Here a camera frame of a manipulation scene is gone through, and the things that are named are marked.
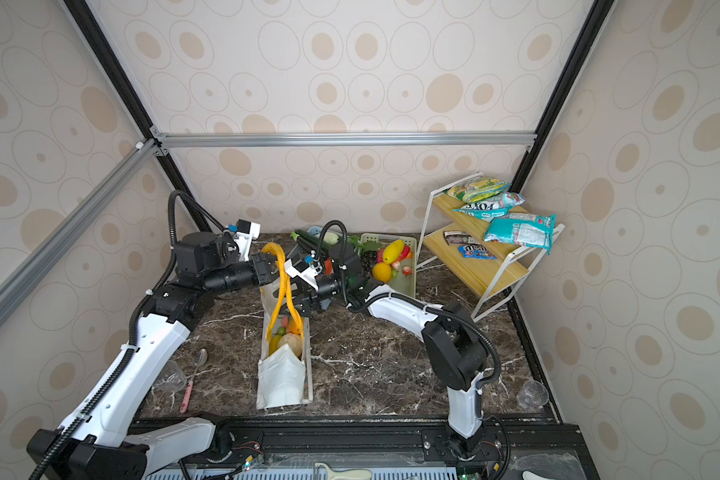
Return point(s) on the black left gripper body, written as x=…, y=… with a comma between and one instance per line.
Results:
x=239, y=274

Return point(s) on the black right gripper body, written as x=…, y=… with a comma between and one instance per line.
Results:
x=328, y=287

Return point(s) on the orange mango fruit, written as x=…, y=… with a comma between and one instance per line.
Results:
x=273, y=344

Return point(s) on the white canvas grocery bag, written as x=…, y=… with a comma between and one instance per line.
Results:
x=283, y=379

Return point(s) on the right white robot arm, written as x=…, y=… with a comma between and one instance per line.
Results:
x=460, y=354

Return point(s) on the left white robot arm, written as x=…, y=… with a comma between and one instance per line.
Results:
x=94, y=442

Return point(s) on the yellow green snack bag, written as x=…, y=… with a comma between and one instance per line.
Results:
x=477, y=189

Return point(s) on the white teal snack bag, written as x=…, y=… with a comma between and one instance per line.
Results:
x=493, y=207

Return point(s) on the long green cucumber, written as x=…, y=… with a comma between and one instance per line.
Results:
x=306, y=240

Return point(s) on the green leafy vegetable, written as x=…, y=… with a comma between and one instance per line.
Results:
x=362, y=246

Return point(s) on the yellow orange citrus fruit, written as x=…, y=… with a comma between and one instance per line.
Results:
x=382, y=272

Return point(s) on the yellow papaya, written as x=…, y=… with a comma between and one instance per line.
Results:
x=394, y=251

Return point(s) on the pale green plastic basket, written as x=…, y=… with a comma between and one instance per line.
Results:
x=404, y=271

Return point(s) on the metal spoon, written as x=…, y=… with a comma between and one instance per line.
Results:
x=199, y=362

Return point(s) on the clear plastic cup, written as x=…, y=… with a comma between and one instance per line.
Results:
x=171, y=379
x=533, y=395

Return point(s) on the dark candy packet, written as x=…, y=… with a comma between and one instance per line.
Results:
x=459, y=238

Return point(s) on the wooden two tier shelf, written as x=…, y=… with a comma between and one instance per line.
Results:
x=493, y=270

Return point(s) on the blue candy packet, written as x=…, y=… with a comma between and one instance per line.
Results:
x=478, y=252

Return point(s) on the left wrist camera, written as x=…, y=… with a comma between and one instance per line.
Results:
x=209, y=261

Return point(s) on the horizontal aluminium frame bar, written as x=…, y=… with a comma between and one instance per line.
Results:
x=364, y=139

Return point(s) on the left aluminium frame bar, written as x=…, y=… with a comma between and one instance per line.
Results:
x=17, y=286

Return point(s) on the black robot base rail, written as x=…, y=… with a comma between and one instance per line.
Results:
x=503, y=439

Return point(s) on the black corner frame post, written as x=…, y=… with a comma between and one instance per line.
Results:
x=83, y=16

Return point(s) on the black right corner post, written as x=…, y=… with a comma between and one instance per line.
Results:
x=581, y=48

